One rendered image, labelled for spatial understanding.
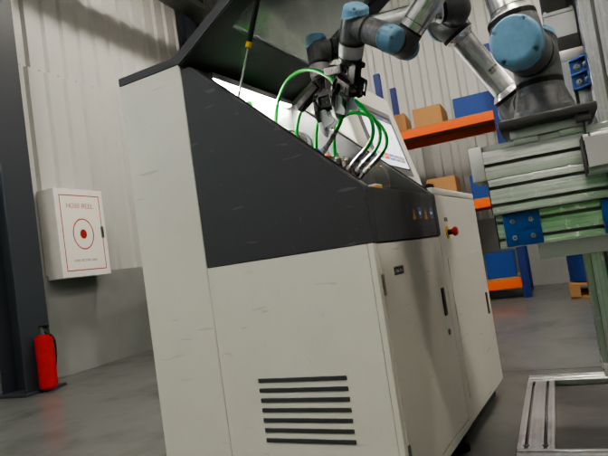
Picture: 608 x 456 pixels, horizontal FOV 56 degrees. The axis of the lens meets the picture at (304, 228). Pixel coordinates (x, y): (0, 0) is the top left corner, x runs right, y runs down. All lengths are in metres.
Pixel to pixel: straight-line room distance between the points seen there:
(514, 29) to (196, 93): 0.99
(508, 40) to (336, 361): 0.95
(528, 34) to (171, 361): 1.44
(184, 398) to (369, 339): 0.71
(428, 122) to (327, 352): 5.90
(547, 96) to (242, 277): 1.00
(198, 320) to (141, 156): 0.60
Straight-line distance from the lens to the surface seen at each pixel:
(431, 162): 8.50
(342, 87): 1.79
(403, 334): 1.69
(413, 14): 1.76
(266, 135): 1.73
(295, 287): 1.68
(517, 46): 1.46
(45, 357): 5.33
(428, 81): 8.75
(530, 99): 1.56
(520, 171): 1.53
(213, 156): 1.84
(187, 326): 1.93
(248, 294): 1.77
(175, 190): 1.94
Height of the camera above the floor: 0.76
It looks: 3 degrees up
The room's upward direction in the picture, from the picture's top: 8 degrees counter-clockwise
